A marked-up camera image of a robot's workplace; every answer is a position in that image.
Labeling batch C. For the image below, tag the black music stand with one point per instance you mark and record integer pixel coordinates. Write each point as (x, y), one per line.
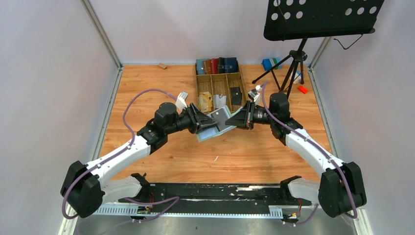
(304, 19)

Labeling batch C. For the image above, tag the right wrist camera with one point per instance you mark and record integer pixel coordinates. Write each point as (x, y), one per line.
(255, 95)

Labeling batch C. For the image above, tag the gold cards pile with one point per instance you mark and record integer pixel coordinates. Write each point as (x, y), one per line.
(205, 102)

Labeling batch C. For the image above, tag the grey credit card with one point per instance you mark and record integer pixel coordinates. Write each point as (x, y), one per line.
(219, 101)

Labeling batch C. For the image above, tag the green card holder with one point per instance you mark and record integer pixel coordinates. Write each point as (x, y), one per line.
(213, 132)

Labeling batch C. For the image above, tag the black card in tray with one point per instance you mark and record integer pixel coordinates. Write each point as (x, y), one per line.
(236, 96)

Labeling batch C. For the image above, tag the blue green white block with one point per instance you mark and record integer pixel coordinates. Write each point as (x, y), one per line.
(270, 62)

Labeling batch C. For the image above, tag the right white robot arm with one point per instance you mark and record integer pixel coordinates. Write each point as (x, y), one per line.
(341, 188)

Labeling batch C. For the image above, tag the dark blue wallet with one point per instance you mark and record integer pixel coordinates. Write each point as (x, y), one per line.
(231, 65)

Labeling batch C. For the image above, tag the black wallet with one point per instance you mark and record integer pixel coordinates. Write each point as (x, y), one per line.
(221, 65)

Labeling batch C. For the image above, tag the white blue small object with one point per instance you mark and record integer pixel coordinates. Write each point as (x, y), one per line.
(297, 77)

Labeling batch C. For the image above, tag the red small block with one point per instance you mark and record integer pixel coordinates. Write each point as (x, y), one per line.
(302, 89)

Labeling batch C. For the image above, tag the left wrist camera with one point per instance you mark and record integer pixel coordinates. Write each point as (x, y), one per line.
(181, 101)

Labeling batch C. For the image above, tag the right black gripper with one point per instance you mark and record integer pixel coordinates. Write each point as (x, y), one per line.
(248, 115)

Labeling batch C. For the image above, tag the small cardboard piece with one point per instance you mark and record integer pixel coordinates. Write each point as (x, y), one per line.
(162, 65)

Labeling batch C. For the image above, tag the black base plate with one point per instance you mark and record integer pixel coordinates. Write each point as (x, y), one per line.
(220, 198)

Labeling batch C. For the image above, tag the brown wallet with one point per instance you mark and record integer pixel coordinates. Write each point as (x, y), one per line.
(207, 66)

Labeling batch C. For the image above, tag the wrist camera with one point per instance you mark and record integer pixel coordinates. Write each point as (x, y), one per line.
(255, 95)
(181, 101)

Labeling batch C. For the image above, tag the red wallet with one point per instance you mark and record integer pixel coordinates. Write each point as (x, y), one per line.
(214, 65)

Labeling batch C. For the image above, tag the light blue wallet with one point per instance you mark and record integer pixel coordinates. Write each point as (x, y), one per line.
(199, 66)

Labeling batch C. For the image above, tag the dark card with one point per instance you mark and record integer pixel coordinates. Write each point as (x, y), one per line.
(221, 116)

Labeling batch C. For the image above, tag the wicker tray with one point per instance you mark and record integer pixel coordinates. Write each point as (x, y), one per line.
(220, 84)

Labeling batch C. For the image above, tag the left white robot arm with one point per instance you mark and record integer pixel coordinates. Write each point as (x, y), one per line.
(88, 186)

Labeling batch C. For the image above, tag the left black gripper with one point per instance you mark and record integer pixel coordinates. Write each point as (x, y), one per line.
(195, 119)

